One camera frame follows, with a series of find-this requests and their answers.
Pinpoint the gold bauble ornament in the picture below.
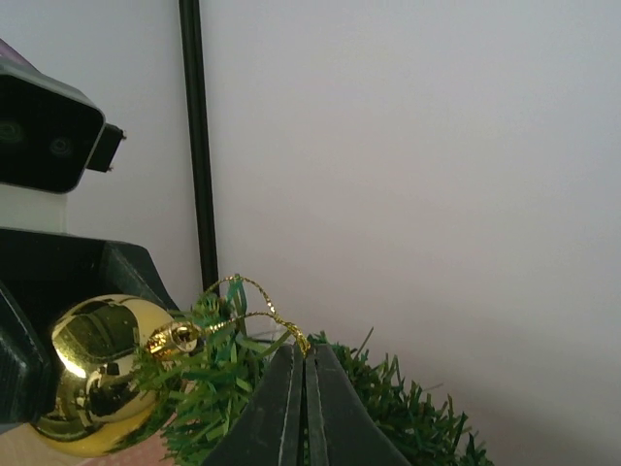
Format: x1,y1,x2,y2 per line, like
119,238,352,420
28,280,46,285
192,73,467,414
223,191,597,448
32,275,310,465

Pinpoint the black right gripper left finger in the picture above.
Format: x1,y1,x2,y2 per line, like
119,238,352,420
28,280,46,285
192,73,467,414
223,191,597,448
204,345,304,466

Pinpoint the small green christmas tree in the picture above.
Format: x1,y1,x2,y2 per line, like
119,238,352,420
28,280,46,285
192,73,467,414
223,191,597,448
128,275,489,465

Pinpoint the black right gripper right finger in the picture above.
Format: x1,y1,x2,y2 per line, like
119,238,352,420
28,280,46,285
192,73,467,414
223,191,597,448
305,344,409,466

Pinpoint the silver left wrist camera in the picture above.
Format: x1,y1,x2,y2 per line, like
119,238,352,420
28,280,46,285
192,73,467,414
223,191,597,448
1,57,126,194

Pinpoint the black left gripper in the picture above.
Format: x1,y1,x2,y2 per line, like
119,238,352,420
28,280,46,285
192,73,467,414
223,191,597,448
1,228,176,422

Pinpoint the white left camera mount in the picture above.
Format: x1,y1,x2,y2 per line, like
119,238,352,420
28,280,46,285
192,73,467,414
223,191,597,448
0,184,68,233

